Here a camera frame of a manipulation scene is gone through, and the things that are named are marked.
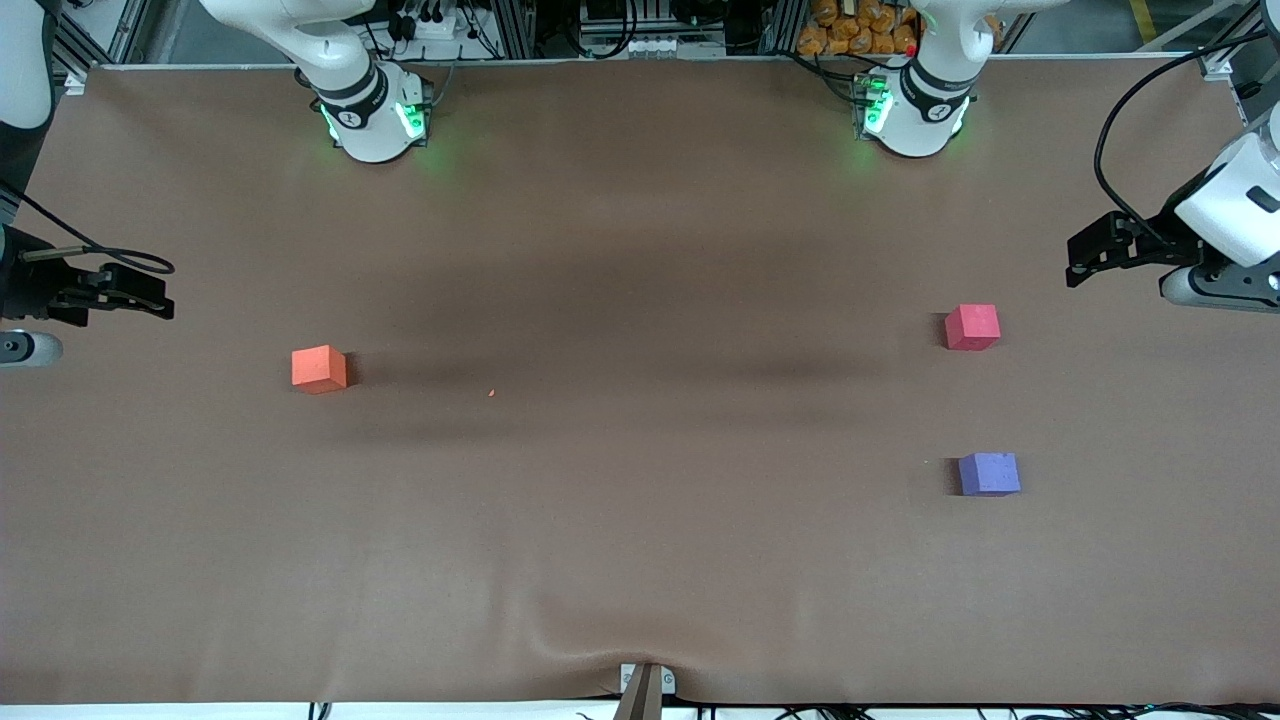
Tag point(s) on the small lit electronics box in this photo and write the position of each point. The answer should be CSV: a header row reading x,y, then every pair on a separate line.
x,y
414,115
872,105

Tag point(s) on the large table cover sheet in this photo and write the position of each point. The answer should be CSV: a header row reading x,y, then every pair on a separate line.
x,y
640,250

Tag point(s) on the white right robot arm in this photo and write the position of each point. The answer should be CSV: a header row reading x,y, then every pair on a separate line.
x,y
365,100

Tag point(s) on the red foam block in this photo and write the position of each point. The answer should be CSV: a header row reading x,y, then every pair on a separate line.
x,y
972,326

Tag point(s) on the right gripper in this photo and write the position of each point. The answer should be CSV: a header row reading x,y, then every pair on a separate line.
x,y
27,285

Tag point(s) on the metal table corner bracket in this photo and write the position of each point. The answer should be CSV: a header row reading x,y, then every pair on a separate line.
x,y
1217,68
75,82

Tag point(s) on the aluminium frame post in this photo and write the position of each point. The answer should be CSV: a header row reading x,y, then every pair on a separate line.
x,y
508,28
782,25

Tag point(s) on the white power strip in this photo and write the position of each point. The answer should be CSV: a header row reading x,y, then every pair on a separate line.
x,y
432,22

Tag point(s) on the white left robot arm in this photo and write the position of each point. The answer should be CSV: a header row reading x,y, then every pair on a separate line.
x,y
925,100

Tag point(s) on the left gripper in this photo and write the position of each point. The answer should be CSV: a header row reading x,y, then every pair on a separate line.
x,y
1163,243

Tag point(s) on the purple foam block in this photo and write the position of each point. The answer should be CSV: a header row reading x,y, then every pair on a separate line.
x,y
988,472

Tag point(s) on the pile of orange objects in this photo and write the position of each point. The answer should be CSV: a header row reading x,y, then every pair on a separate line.
x,y
860,28

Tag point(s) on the white connector block row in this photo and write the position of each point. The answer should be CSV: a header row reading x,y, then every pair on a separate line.
x,y
650,46

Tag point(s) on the orange foam block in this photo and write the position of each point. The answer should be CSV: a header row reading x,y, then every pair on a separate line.
x,y
318,368

